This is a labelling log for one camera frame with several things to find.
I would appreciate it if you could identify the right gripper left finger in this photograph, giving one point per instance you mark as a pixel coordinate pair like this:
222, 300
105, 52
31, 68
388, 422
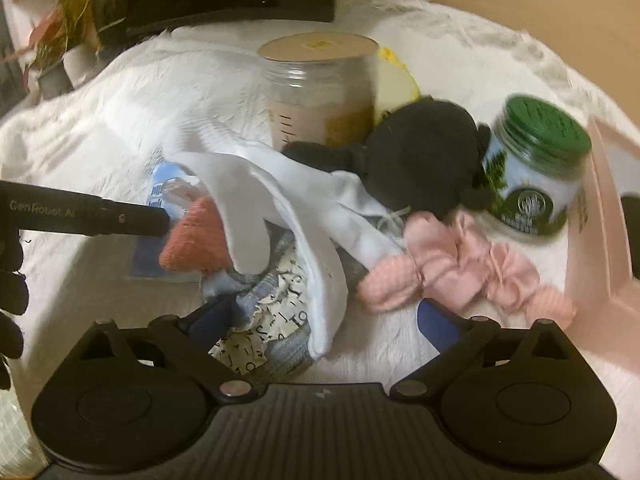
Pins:
185, 343

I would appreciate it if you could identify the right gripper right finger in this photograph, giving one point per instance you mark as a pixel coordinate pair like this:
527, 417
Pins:
459, 342

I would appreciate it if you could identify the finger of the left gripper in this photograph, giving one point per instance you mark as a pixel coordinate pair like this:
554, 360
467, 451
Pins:
35, 208

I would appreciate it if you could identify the pink ruffled sock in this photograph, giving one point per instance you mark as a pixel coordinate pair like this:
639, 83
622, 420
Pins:
455, 263

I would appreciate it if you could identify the white sock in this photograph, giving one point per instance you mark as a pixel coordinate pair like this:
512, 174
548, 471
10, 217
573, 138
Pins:
252, 185

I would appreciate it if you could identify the black plush toy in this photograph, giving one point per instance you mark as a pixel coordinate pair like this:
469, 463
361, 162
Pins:
427, 156

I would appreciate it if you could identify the yellow rimmed round pouch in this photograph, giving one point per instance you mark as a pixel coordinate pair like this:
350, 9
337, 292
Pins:
396, 87

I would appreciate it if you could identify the black gloved hand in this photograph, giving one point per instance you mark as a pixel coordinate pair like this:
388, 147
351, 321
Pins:
14, 300

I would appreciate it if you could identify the letter print grey cloth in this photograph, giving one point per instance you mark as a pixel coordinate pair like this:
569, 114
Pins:
268, 339

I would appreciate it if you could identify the coral knitted sock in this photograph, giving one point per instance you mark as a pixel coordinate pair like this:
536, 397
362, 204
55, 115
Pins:
197, 243

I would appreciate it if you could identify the blue printed packet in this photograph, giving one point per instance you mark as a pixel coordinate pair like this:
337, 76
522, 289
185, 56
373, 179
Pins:
173, 191

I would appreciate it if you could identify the white textured table cloth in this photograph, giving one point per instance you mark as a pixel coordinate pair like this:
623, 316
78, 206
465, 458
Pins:
106, 138

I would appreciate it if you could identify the pink cardboard box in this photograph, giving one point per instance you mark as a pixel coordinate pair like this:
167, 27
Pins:
603, 250

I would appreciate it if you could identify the potted plant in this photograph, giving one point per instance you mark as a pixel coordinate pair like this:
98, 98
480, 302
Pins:
48, 45

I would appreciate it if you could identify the green lid jar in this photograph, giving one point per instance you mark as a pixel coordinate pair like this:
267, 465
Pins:
534, 164

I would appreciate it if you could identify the clear jar tan lid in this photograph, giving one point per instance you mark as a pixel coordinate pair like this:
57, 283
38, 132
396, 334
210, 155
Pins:
320, 87

